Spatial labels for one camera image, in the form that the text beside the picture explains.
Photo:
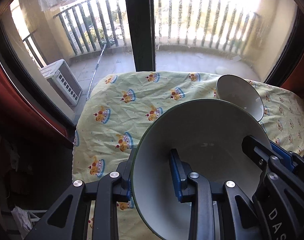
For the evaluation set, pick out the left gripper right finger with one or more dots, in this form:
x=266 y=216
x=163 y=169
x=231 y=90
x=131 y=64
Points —
x=217 y=211

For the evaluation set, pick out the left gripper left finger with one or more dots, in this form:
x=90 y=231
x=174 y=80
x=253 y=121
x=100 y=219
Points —
x=68 y=217

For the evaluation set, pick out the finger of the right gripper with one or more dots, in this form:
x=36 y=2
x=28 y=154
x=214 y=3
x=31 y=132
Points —
x=290 y=159
x=267 y=160

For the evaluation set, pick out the floral ceramic bowl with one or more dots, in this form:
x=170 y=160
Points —
x=208 y=135

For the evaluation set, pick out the white crumpled paper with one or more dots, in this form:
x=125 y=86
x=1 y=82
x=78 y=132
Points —
x=22 y=221

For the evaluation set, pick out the red curtain right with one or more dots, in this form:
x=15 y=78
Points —
x=295 y=82

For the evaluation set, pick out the red curtain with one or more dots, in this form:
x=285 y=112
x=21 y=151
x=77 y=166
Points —
x=17 y=111
x=295 y=82

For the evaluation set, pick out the red curtain left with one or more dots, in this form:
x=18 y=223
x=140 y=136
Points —
x=17 y=111

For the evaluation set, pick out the yellow cake print tablecloth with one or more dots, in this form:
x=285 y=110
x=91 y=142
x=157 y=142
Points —
x=122 y=107

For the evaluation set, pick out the white outdoor air conditioner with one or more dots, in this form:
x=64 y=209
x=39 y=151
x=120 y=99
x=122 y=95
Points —
x=63 y=81

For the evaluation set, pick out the balcony railing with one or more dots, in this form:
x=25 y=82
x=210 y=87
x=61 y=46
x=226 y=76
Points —
x=92 y=25

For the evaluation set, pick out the white mop pole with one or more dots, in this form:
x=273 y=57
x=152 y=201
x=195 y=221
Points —
x=88 y=94

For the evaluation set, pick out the black window frame post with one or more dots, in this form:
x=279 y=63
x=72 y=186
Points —
x=142 y=33

